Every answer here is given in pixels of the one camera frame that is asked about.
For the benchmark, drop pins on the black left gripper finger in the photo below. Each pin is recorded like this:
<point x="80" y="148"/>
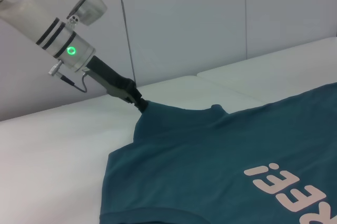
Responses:
<point x="142" y="106"/>

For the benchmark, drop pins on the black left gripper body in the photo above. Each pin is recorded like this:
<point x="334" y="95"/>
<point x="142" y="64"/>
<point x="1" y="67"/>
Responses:
<point x="113" y="81"/>

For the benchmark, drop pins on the teal t-shirt with FREE print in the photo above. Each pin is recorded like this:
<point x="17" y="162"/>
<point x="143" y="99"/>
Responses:
<point x="210" y="155"/>

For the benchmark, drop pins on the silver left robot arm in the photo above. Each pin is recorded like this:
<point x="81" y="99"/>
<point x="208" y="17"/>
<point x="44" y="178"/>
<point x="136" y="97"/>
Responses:
<point x="60" y="42"/>

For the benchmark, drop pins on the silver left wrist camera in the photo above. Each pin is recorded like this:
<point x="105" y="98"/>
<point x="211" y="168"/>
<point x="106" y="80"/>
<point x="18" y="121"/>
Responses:
<point x="89" y="8"/>

